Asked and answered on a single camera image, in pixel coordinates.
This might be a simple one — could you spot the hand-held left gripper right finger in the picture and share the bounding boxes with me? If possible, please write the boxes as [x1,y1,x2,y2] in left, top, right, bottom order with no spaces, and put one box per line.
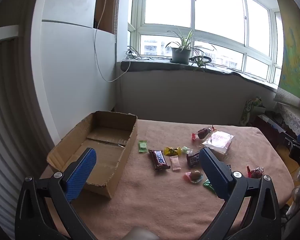
[199,147,282,240]

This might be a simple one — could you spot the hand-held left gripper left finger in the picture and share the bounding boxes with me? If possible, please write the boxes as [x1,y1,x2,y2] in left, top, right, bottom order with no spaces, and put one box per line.
[14,147,98,240]

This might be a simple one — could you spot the teal mint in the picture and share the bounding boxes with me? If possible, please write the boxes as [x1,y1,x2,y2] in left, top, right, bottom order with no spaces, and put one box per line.
[202,179,217,194]

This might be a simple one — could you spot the small jelly cup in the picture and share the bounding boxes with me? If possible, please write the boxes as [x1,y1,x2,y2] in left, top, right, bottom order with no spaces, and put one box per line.
[184,170,204,183]

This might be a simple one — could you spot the packet of sliced bread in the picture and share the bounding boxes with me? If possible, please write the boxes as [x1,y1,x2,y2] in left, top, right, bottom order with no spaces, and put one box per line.
[201,130,235,159]

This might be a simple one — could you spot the cardboard box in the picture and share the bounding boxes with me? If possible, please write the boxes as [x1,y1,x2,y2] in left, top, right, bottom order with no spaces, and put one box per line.
[46,110,138,199]

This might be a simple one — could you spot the pink sachet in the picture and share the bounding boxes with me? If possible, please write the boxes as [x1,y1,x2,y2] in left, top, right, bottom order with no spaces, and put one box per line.
[169,155,182,172]

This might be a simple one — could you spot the red round candy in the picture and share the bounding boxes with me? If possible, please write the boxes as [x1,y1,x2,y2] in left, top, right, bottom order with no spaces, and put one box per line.
[245,165,265,179]

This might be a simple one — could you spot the long brown chocolate bar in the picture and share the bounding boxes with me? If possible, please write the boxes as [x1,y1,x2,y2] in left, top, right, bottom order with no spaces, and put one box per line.
[148,149,171,172]

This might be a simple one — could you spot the white lace cloth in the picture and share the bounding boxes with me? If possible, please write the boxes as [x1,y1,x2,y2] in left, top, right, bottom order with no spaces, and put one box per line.
[275,87,300,138]

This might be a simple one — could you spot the small brown chocolate bar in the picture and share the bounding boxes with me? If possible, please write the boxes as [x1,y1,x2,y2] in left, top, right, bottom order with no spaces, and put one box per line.
[186,151,203,168]

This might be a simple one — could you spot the dark side table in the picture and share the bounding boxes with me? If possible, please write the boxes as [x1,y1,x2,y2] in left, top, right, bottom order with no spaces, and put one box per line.
[255,115,298,150]

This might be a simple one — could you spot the dark candy in red wrapper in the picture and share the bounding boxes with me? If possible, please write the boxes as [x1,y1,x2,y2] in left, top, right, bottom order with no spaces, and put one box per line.
[191,127,215,140]

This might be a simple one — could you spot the yellow wrapped candy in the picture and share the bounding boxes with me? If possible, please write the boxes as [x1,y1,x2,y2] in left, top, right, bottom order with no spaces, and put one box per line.
[164,146,182,157]

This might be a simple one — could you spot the green floral bag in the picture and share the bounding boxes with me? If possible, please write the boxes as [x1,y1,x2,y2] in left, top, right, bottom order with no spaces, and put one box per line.
[240,97,265,127]

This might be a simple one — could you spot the peach blanket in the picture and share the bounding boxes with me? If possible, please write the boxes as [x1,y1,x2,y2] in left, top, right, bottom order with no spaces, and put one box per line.
[40,119,294,240]

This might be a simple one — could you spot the white slatted panel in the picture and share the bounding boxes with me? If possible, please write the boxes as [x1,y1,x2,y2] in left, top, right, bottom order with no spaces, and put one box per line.
[0,25,55,230]

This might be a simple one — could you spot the white cabinet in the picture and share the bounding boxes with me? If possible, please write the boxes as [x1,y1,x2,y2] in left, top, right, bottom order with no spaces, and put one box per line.
[31,0,115,145]

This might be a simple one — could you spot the small green plant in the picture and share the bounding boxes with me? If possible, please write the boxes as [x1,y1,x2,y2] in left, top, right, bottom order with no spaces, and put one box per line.
[190,54,214,72]

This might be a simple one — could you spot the large potted plant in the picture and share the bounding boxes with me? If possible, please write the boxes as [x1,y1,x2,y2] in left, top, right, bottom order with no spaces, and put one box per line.
[165,27,217,64]

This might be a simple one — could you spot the white framed window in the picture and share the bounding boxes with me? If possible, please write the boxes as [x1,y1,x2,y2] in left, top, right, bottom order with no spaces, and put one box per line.
[127,0,284,88]

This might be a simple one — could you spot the wall map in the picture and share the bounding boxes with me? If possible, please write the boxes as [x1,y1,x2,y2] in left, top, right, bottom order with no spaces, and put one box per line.
[277,5,300,100]

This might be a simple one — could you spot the white cable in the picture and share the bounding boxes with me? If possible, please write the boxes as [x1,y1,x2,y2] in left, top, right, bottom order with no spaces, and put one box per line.
[94,0,127,82]

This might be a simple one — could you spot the black cables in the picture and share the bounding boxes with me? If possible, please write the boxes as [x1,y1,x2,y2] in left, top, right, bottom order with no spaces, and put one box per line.
[126,45,150,60]

